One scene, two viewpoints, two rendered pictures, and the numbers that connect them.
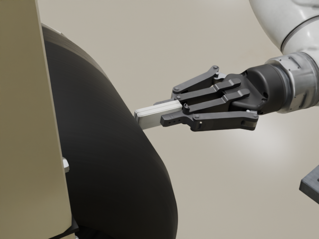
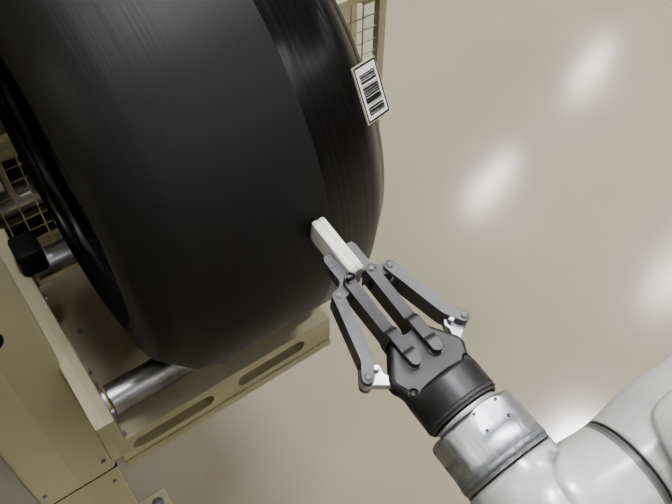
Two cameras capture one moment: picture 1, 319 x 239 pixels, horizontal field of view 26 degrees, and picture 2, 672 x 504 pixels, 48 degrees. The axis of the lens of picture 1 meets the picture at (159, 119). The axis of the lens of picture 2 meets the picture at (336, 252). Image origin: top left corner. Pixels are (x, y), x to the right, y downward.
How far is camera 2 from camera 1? 0.77 m
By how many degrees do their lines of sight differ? 50
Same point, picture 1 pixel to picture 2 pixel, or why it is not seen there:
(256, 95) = (421, 379)
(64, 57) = (249, 53)
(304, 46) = (561, 446)
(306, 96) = (454, 466)
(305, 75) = (477, 446)
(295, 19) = (621, 420)
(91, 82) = (228, 94)
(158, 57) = not seen: outside the picture
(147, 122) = (318, 241)
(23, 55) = not seen: outside the picture
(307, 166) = not seen: outside the picture
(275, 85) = (437, 398)
